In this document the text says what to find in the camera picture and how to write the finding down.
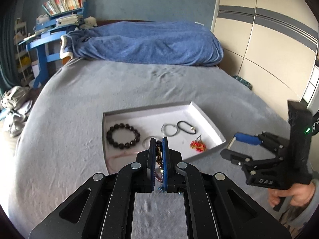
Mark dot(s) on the grey bed cover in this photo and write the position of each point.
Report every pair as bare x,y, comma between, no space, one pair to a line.
61,144

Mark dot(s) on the white shelf rack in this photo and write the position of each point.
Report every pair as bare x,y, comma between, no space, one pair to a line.
22,56

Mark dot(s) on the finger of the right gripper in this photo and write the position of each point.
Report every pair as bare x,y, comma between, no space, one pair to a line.
246,161
269,141

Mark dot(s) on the thin wire bangle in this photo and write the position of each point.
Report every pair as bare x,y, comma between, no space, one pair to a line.
169,129

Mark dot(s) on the green curtain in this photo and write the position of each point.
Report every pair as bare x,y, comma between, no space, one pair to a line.
9,73

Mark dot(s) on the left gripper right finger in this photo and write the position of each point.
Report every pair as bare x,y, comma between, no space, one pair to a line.
216,207

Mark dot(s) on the beige wardrobe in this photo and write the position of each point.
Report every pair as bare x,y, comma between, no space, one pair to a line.
273,45

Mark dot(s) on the red bead gold jewelry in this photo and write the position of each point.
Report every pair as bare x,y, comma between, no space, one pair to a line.
198,145

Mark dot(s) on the blue blanket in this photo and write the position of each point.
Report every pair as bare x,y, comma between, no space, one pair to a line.
166,43

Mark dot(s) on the blue desk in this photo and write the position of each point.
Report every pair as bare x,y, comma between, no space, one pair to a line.
48,33

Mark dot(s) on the grey patterned sleeve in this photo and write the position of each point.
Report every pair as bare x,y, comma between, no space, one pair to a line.
295,219

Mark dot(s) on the right hand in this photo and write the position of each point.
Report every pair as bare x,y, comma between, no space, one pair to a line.
301,194

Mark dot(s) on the grey clothes pile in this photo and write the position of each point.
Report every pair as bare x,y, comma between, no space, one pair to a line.
16,105

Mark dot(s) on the white cardboard tray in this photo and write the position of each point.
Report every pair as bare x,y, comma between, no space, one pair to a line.
182,123

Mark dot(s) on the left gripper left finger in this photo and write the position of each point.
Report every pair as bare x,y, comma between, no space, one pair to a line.
103,206

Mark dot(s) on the row of books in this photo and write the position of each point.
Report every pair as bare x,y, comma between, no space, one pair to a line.
56,7

